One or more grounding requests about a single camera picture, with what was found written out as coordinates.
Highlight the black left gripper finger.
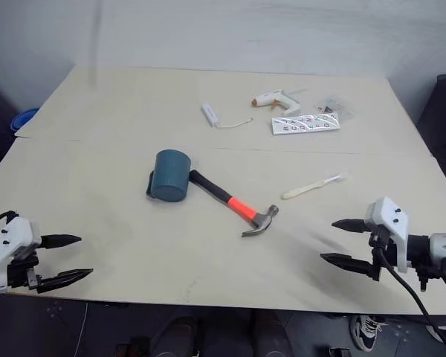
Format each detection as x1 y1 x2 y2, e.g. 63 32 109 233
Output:
36 268 94 295
40 234 83 250

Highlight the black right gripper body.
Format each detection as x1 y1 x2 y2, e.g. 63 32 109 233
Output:
367 226 398 283

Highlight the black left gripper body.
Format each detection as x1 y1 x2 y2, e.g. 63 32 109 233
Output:
6 244 42 292

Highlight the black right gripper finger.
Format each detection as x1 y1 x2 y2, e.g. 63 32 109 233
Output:
319 252 377 280
331 218 368 235

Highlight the cream white toothbrush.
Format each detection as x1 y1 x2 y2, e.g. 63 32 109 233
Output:
281 170 352 201

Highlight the black white sneaker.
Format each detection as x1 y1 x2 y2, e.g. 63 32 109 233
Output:
350 315 389 353
424 322 446 344

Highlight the white card with letters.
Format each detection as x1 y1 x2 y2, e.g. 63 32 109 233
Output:
270 112 342 136

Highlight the clear plastic bag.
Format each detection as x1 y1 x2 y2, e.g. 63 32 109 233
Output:
317 94 356 120

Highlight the dark blue plastic cup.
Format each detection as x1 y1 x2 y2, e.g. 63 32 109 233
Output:
145 149 192 204

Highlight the blue plastic basin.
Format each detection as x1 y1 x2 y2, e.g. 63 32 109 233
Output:
10 107 42 132

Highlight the dark chair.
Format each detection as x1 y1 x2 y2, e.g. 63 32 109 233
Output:
415 73 446 196

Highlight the white hot glue gun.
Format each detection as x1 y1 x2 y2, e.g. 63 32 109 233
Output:
250 87 308 116

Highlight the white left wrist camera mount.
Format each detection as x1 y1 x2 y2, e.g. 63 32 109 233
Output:
0 216 42 295

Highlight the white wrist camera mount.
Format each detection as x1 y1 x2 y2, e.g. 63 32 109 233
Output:
363 196 410 274
0 216 42 295

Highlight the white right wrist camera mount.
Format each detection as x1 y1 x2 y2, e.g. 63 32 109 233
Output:
363 196 410 274

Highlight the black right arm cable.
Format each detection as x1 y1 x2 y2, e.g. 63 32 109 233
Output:
377 248 446 357

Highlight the claw hammer black orange handle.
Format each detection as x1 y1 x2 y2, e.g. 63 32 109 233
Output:
189 169 280 239

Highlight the white adapter with cable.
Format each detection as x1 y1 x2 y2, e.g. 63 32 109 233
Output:
201 103 254 130

